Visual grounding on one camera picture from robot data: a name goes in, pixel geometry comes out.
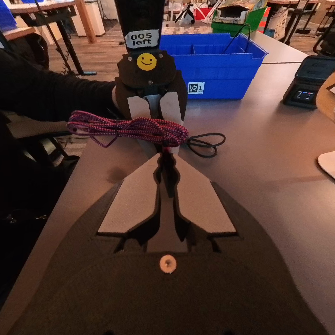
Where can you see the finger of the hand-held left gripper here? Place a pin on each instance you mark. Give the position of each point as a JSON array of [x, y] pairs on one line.
[[171, 107], [138, 107]]

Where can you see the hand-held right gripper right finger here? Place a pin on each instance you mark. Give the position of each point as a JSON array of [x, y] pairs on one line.
[[206, 206]]

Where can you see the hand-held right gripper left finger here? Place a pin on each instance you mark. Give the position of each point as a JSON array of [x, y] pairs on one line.
[[130, 204]]

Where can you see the blue bin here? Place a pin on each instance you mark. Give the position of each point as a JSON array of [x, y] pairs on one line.
[[222, 73]]

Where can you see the person's left forearm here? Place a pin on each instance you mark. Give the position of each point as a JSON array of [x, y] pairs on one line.
[[52, 89]]

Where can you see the person's left hand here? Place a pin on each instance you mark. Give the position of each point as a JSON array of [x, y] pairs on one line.
[[114, 94]]

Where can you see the green box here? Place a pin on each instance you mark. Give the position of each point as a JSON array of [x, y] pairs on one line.
[[235, 25]]

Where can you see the wooden trestle table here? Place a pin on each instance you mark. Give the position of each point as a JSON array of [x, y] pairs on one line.
[[39, 6]]

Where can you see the orange striped barrier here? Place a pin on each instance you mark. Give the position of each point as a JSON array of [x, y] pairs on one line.
[[264, 19]]

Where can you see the small black display device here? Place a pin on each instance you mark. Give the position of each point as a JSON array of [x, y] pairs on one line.
[[306, 86]]

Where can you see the instruction sheet on wooden stand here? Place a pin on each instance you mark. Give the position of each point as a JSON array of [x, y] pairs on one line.
[[324, 104]]

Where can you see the black office chair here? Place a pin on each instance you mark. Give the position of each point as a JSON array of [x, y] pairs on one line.
[[327, 26]]

